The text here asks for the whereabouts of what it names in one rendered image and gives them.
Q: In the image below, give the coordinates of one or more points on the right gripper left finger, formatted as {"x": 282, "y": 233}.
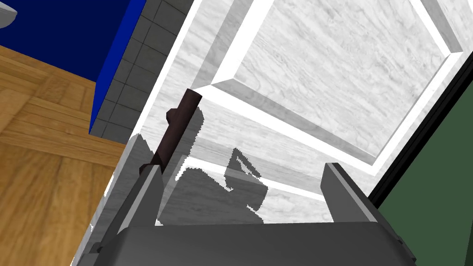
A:
{"x": 142, "y": 201}

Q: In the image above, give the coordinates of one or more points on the white marbled cupboard door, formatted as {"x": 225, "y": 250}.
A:
{"x": 314, "y": 85}

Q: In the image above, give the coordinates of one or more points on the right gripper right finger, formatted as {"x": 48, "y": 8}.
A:
{"x": 347, "y": 197}

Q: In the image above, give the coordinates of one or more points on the blue cabinet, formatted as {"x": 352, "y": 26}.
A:
{"x": 70, "y": 37}

